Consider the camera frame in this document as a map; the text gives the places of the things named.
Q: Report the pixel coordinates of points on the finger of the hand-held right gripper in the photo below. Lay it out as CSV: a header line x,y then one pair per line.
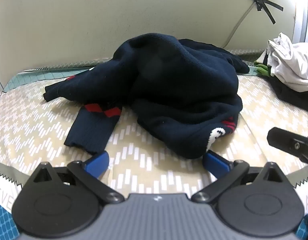
x,y
286,140

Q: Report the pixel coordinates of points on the beige patterned blanket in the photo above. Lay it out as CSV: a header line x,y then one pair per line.
x,y
31,120

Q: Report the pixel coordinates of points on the green cloth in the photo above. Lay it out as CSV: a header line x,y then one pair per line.
x,y
262,69

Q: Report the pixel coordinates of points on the black cloth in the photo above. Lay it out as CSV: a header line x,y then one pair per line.
x,y
291,95

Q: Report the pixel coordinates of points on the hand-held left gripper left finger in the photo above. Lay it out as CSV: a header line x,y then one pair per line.
x,y
97,164

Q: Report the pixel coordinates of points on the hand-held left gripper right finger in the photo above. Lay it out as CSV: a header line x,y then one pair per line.
x,y
216,163

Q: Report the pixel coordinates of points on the navy knitted sweater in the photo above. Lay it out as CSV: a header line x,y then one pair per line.
x,y
181,92

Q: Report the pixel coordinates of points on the white crumpled garment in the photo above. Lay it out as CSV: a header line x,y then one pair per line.
x,y
294,62

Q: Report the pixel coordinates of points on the blue patterned cloth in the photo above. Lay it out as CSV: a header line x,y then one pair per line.
x,y
2,215

